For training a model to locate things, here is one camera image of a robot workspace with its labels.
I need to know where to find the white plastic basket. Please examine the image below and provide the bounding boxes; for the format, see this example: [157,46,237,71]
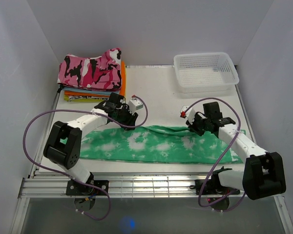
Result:
[173,52,239,93]

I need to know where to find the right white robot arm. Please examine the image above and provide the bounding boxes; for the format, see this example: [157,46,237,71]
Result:
[180,102,286,200]

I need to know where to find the green tie-dye trousers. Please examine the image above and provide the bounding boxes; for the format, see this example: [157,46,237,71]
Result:
[78,124,247,165]

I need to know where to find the aluminium frame rail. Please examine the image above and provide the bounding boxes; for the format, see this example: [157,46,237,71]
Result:
[17,172,284,199]

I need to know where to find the yellow patterned folded trousers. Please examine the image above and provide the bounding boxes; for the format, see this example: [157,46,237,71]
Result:
[64,95,109,102]

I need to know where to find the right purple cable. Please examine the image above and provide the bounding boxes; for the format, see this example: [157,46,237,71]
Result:
[183,97,247,213]

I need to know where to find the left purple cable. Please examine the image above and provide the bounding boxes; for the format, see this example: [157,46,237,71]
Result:
[23,95,148,220]

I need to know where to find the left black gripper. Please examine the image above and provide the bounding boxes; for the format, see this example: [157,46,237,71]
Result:
[115,105,138,132]

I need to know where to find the light blue folded trousers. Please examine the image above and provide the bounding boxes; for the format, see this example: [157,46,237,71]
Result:
[63,86,120,96]

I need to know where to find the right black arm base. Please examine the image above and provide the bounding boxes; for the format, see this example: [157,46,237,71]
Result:
[189,179,240,195]

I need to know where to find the pink camouflage folded trousers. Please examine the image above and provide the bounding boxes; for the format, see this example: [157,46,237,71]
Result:
[57,48,122,91]

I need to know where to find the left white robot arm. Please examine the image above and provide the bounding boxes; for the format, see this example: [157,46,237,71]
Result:
[43,93,144,195]

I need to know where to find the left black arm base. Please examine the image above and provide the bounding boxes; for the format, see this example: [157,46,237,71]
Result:
[65,180,109,196]

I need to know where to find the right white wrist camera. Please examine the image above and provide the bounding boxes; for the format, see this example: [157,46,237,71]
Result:
[180,105,196,124]

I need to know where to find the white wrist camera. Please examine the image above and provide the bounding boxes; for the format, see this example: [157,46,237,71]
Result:
[127,96,144,115]
[180,105,196,124]

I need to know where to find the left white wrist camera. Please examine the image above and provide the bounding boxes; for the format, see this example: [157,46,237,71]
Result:
[127,96,144,115]

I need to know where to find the orange folded trousers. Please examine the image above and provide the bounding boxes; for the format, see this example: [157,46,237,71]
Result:
[63,61,126,97]

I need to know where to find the purple cable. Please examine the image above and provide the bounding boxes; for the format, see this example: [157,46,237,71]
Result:
[23,95,148,220]
[183,97,247,213]

